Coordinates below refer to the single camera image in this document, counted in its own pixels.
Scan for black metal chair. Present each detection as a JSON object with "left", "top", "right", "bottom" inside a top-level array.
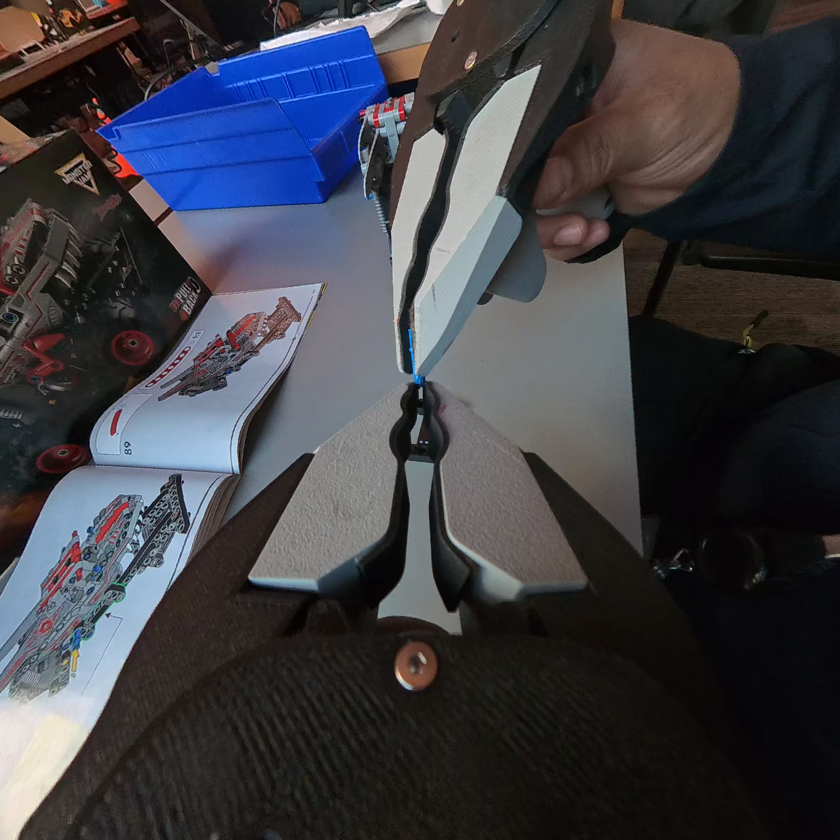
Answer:
[{"left": 640, "top": 239, "right": 840, "bottom": 317}]

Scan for person's right forearm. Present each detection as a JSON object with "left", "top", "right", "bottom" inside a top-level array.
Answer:
[{"left": 620, "top": 16, "right": 840, "bottom": 260}]

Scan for metal carabiner clip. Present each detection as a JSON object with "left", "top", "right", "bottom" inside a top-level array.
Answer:
[{"left": 653, "top": 548, "right": 698, "bottom": 580}]

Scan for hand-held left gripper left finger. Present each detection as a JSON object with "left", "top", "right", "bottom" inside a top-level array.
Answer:
[{"left": 248, "top": 382, "right": 412, "bottom": 609}]

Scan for open lego instruction booklet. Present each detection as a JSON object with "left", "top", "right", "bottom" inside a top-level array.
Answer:
[{"left": 0, "top": 282, "right": 327, "bottom": 710}]

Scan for blue plastic bin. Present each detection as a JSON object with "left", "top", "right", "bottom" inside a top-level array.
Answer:
[{"left": 96, "top": 25, "right": 389, "bottom": 212}]

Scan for partly built lego model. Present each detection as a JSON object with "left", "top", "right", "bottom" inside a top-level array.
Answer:
[{"left": 357, "top": 92, "right": 417, "bottom": 238}]

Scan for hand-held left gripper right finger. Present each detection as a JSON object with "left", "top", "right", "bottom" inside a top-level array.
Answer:
[{"left": 425, "top": 382, "right": 589, "bottom": 613}]

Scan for black lego set box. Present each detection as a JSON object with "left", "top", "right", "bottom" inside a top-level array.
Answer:
[{"left": 0, "top": 129, "right": 212, "bottom": 572}]

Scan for cluttered wooden desk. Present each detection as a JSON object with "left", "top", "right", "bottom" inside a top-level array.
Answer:
[{"left": 0, "top": 13, "right": 142, "bottom": 101}]

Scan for person's dark trousers legs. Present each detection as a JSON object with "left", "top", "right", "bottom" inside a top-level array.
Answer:
[{"left": 626, "top": 315, "right": 840, "bottom": 840}]

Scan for yellow black keychain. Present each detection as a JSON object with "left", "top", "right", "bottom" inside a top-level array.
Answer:
[{"left": 738, "top": 310, "right": 770, "bottom": 355}]

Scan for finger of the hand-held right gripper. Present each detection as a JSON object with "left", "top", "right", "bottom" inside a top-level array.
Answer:
[
  {"left": 412, "top": 64, "right": 525, "bottom": 377},
  {"left": 392, "top": 130, "right": 455, "bottom": 373}
]

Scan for black lego frame piece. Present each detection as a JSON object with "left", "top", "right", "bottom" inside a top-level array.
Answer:
[{"left": 407, "top": 384, "right": 438, "bottom": 464}]

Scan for person's right hand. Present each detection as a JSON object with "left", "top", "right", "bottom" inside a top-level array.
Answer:
[{"left": 533, "top": 20, "right": 746, "bottom": 262}]

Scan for white plastic bag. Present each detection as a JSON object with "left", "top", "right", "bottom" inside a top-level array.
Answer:
[{"left": 259, "top": 0, "right": 454, "bottom": 52}]

